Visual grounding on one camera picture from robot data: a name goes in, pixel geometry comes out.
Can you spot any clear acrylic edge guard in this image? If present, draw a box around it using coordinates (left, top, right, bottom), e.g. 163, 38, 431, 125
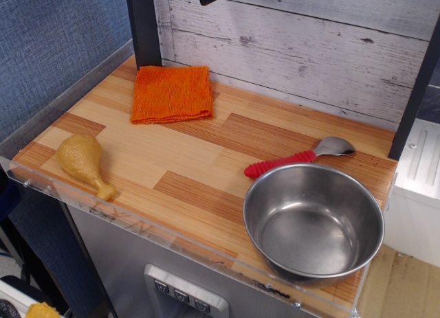
2, 153, 397, 317

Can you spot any folded orange cloth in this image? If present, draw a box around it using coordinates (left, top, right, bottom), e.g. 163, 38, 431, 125
131, 66, 214, 124

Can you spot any plastic toy chicken drumstick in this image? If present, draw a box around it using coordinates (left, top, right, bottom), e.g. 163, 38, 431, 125
55, 134, 116, 201

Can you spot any dark right vertical post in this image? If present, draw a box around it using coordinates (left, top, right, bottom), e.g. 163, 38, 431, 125
388, 19, 439, 161

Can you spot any red handled metal spoon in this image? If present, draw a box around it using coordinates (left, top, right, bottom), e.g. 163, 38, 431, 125
244, 137, 355, 179

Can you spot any yellow object bottom left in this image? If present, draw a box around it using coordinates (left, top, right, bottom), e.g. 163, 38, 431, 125
25, 302, 61, 318

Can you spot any dark vertical post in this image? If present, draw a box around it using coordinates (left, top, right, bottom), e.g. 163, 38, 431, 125
126, 0, 162, 68
388, 19, 439, 161

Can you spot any silver steel bowl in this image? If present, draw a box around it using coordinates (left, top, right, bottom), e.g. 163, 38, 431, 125
243, 163, 384, 288

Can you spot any dark left vertical post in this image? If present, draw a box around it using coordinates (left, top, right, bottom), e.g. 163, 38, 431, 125
126, 0, 162, 68

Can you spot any silver button control panel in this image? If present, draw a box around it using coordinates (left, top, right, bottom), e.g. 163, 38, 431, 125
144, 264, 230, 317

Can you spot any white ribbed side box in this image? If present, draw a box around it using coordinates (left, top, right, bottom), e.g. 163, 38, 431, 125
384, 119, 439, 266

